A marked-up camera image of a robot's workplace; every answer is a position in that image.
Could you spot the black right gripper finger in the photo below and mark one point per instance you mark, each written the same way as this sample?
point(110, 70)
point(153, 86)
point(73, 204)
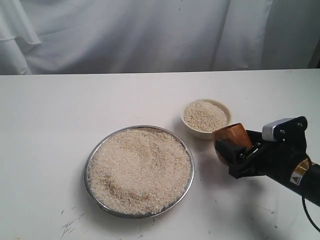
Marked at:
point(255, 138)
point(229, 152)

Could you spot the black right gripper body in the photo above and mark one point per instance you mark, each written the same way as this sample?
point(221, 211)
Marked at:
point(279, 159)

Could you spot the brown wooden cup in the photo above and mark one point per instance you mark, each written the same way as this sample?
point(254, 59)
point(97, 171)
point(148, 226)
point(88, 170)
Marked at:
point(234, 134)

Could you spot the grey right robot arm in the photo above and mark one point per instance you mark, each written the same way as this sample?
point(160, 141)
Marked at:
point(307, 187)

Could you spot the cream ceramic bowl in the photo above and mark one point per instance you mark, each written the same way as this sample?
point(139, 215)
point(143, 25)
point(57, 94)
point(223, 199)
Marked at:
point(203, 116)

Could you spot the round steel rice tray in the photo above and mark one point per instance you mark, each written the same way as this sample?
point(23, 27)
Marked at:
point(139, 172)

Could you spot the white backdrop curtain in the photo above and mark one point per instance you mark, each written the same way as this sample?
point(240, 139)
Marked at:
point(149, 36)

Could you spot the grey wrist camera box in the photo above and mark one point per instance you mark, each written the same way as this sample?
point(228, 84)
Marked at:
point(278, 130)

